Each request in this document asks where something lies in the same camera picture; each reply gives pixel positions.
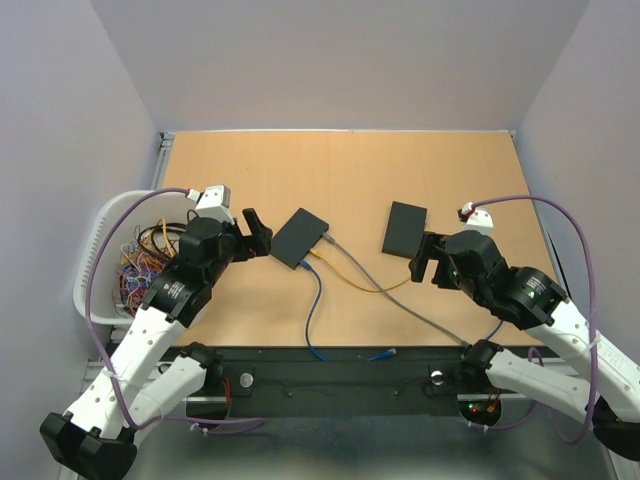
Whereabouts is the black network switch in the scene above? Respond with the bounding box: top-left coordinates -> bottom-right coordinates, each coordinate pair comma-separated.
271,208 -> 329,270
382,201 -> 428,259

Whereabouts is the grey ethernet cable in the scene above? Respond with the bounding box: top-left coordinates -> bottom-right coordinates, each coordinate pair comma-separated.
322,230 -> 474,347

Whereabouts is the yellow ethernet cable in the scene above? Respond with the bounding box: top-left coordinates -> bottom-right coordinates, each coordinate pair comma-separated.
310,247 -> 414,294

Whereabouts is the blue ethernet cable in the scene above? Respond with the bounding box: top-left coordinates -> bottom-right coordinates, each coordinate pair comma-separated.
302,260 -> 506,363

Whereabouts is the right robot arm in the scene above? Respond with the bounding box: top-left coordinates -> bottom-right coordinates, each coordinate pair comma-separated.
409,230 -> 639,461

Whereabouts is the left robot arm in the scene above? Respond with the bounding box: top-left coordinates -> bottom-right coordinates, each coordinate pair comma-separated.
40,209 -> 272,479

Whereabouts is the white plastic bin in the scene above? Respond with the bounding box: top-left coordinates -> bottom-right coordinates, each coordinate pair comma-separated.
73,190 -> 195,326

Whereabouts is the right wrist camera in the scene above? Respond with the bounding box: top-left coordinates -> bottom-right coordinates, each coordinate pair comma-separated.
457,202 -> 494,235

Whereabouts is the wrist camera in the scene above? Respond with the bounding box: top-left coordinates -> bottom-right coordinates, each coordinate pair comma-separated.
457,202 -> 494,235
187,184 -> 234,223

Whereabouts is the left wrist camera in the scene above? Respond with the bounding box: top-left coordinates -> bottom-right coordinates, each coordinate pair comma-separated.
187,184 -> 234,223

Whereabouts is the tangled wire bundle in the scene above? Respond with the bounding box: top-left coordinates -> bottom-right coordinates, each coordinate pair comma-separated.
109,207 -> 201,319

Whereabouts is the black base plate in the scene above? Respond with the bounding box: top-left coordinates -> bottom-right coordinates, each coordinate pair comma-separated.
186,346 -> 507,419

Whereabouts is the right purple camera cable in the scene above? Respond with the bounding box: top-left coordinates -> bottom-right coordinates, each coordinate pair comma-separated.
462,194 -> 600,446

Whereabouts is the purple camera cable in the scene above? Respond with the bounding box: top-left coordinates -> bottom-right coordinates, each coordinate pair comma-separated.
83,187 -> 266,437
462,194 -> 600,446

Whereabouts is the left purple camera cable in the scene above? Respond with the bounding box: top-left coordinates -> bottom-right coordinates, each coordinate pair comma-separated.
83,187 -> 266,437

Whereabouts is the aluminium frame rail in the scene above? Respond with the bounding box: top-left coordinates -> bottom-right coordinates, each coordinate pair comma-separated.
57,132 -> 624,480

